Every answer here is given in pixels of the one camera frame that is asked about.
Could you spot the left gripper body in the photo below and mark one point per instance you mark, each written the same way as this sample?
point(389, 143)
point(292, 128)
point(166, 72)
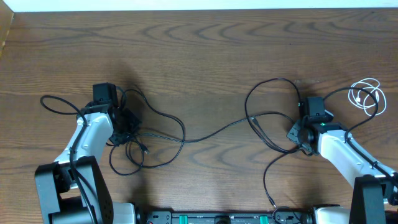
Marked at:
point(130, 123)

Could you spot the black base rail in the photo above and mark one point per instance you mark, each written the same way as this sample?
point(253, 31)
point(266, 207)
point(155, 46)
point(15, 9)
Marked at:
point(280, 216)

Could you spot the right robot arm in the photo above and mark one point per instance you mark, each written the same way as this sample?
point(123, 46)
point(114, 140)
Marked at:
point(374, 184)

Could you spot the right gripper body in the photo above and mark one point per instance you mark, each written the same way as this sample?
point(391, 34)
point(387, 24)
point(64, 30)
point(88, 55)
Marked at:
point(294, 135)

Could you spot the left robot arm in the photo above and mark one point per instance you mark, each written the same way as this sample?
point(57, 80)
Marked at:
point(72, 189)

